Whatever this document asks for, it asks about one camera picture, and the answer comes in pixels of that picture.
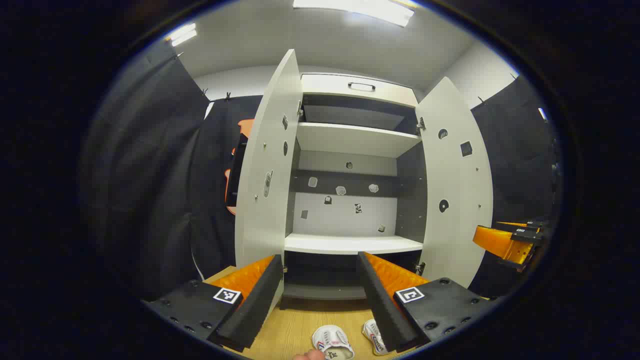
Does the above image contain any black backdrop cloth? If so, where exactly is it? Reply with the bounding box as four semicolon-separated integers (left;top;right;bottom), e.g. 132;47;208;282
82;40;563;303

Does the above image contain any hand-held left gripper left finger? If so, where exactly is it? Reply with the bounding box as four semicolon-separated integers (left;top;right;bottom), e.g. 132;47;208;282
142;254;285;353

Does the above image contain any long ceiling light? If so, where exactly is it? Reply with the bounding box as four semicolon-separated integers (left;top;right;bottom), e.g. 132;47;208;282
167;22;198;48
292;0;416;28

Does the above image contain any white cabinet drawer front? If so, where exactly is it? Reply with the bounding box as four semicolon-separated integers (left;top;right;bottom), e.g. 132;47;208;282
301;73;419;108

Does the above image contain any white shoe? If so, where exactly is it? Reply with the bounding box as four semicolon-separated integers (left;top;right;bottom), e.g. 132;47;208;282
362;319;393;357
311;325;356;360

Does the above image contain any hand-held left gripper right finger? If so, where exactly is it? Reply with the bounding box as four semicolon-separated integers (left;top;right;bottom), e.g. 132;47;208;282
356;251;499;354

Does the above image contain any white shoe cabinet door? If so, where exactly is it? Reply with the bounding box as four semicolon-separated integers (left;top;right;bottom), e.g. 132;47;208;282
414;76;495;290
234;48;304;303

